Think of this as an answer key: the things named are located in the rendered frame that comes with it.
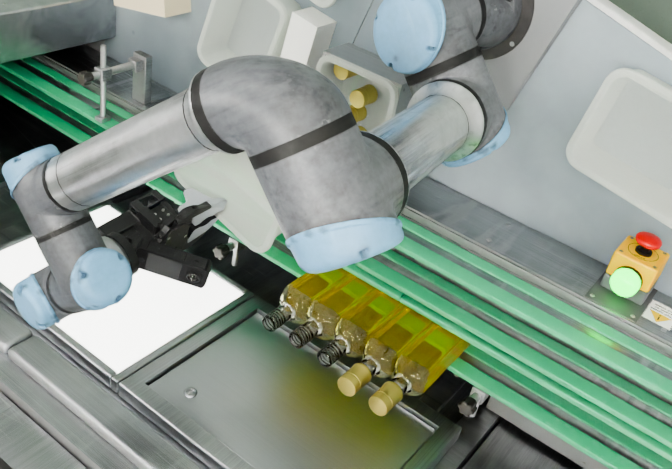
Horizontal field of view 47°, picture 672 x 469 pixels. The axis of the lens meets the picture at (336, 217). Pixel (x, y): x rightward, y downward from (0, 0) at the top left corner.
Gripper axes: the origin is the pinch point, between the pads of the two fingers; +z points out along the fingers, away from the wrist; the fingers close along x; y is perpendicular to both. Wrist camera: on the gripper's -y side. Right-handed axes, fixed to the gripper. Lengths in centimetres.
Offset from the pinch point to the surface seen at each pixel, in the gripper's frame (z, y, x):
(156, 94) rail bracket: 28, 45, 21
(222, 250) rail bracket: 7.9, 3.3, 20.2
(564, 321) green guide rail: 19, -53, -10
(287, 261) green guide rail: 13.9, -7.5, 17.1
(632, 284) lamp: 28, -57, -17
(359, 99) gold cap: 30.9, -0.9, -10.6
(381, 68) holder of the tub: 33.3, -1.5, -17.2
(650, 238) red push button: 34, -54, -21
